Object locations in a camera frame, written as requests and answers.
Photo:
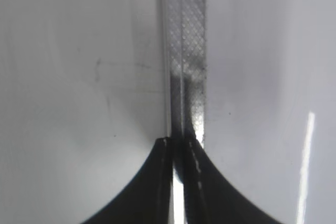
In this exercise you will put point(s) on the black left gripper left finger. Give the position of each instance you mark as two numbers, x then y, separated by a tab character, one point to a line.
146	198

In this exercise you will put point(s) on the white whiteboard with aluminium frame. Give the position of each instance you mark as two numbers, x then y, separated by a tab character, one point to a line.
253	81

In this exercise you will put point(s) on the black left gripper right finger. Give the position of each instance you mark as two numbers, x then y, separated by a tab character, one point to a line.
209	197

